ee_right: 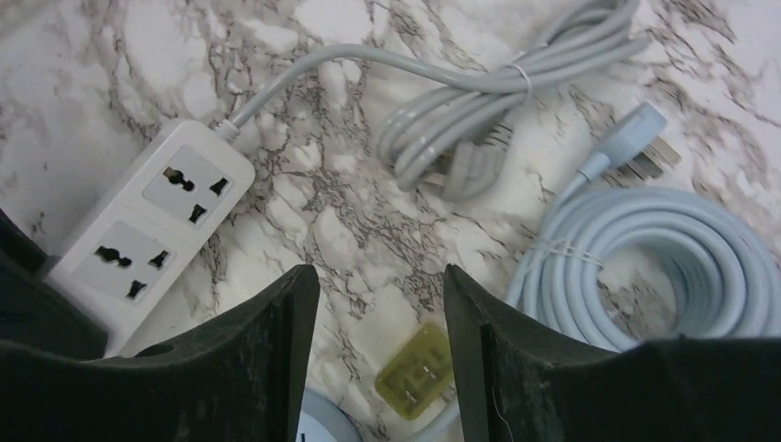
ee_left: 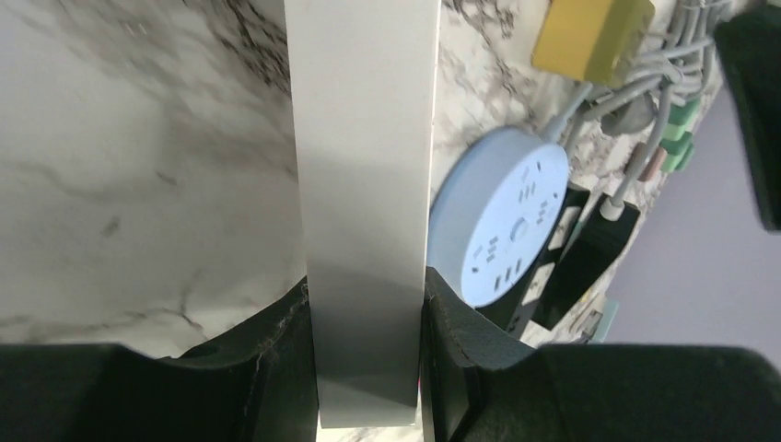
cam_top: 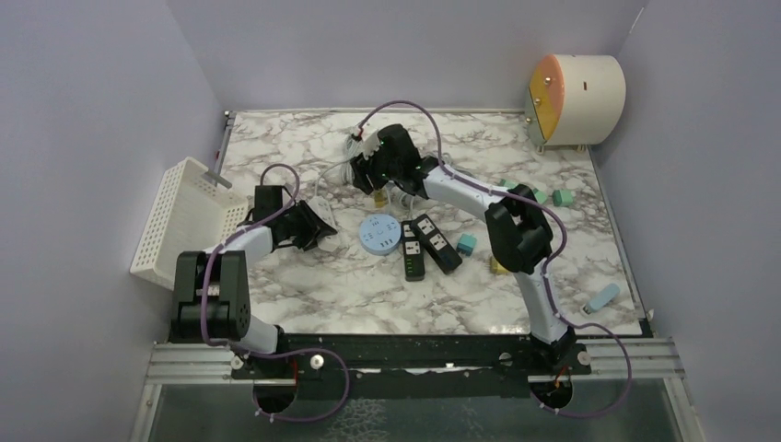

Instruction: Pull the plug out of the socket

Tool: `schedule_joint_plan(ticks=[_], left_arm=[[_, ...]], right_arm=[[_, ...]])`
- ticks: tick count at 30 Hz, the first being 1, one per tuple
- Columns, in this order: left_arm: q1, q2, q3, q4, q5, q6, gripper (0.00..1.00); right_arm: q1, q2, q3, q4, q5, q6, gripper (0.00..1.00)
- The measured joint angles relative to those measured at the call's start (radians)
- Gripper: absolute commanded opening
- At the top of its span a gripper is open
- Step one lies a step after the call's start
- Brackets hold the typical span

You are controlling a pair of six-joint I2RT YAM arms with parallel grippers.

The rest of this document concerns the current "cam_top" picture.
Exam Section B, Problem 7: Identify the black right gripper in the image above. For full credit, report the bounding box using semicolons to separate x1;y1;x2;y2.
349;139;402;196

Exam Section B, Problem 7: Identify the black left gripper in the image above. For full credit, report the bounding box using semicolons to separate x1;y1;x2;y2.
277;200;337;250

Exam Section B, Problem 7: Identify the white power strip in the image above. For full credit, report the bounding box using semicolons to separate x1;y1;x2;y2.
308;196;342;252

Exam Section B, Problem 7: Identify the yellow cube plug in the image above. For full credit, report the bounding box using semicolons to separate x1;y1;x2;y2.
373;190;389;208
489;257;508;274

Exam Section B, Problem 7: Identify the round light blue power socket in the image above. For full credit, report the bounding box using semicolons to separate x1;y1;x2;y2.
358;214;402;256

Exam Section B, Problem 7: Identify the black power strip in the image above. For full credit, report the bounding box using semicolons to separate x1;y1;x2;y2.
401;221;425;282
411;215;462;274

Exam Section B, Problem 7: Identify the teal cube plug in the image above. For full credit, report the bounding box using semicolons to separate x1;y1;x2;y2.
456;233;477;256

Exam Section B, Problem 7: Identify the green cube plug pair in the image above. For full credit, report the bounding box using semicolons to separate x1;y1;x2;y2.
532;189;548;204

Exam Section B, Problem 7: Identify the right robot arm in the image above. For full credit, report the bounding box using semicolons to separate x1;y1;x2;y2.
348;124;576;375

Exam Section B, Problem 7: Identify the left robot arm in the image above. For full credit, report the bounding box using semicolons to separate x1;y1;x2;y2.
169;185;337;378

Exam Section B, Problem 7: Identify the white perforated plastic basket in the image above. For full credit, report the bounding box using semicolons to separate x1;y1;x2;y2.
130;157;249;290

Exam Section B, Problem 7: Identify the white cylindrical drum device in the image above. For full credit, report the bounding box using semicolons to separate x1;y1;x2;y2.
525;53;626;153

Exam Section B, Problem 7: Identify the light blue usb stick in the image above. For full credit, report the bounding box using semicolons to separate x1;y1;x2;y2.
582;283;621;315

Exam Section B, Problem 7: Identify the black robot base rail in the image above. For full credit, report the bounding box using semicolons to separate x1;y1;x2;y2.
231;331;593;401

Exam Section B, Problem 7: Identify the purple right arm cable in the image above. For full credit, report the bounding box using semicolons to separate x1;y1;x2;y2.
350;100;634;421

